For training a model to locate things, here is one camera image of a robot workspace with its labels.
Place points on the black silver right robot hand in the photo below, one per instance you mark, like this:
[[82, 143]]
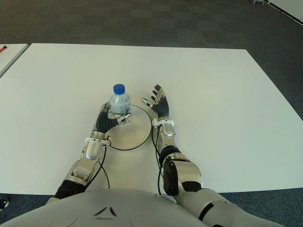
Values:
[[162, 107]]

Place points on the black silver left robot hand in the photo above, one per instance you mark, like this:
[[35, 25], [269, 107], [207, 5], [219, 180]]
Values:
[[103, 124]]

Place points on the clear bottle with blue cap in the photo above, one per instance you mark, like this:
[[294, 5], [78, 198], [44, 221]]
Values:
[[119, 101]]

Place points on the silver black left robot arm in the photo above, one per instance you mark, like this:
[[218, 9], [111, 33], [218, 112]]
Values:
[[80, 168]]

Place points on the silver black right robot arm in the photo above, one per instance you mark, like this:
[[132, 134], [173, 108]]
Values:
[[189, 172]]

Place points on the white plate with black rim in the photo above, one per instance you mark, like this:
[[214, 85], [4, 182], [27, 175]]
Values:
[[135, 134]]

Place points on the grey robot torso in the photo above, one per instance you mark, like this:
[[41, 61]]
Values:
[[118, 208]]

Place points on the red black marker pen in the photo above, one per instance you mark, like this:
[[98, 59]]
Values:
[[3, 48]]

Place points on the black wheeled stand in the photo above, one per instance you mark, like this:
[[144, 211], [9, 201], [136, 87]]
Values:
[[3, 204]]

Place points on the grey chair base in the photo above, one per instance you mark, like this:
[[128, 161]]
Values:
[[257, 1]]

